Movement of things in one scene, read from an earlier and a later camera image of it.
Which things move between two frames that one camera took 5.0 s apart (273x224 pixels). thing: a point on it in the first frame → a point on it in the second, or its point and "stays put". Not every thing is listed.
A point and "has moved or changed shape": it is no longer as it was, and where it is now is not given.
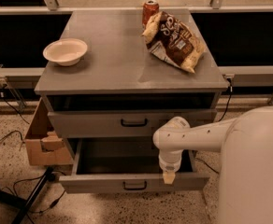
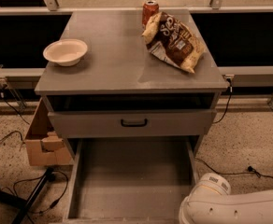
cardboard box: (45, 145) stays put
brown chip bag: (173, 41) stays put
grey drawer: (124, 164) has moved or changed shape
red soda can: (150, 8) stays put
